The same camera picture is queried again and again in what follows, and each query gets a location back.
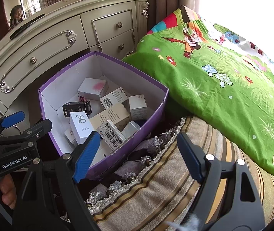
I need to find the green printed bedsheet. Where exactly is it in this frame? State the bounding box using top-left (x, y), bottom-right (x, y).
top-left (122, 5), bottom-right (274, 193)

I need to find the white box pink smudge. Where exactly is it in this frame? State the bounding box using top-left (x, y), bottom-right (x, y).
top-left (78, 78), bottom-right (109, 101)

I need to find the white box black barcode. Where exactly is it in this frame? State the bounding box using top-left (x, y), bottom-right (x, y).
top-left (100, 87), bottom-right (128, 110)

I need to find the cream carved dresser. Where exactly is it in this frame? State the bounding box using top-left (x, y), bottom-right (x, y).
top-left (0, 0), bottom-right (153, 135)

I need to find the white box grey letter print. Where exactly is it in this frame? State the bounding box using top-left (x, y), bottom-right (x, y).
top-left (70, 112), bottom-right (96, 145)

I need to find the person's left hand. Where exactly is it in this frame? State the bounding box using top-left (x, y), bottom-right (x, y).
top-left (0, 174), bottom-right (17, 205)

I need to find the striped towel blanket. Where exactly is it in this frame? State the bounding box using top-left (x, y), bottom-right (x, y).
top-left (86, 115), bottom-right (274, 231)

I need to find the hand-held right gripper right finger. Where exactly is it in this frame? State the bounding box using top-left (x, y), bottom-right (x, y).
top-left (177, 133), bottom-right (265, 231)

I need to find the beige curtain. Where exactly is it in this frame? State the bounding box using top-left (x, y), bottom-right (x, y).
top-left (144, 0), bottom-right (200, 34)

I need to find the purple cardboard box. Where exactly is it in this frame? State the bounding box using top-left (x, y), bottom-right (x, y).
top-left (38, 51), bottom-right (169, 181)

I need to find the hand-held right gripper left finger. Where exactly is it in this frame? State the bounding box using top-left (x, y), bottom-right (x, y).
top-left (12, 131), bottom-right (101, 231)

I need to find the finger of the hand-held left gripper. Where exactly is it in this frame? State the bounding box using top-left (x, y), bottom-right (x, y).
top-left (0, 111), bottom-right (25, 137)
top-left (0, 119), bottom-right (53, 154)

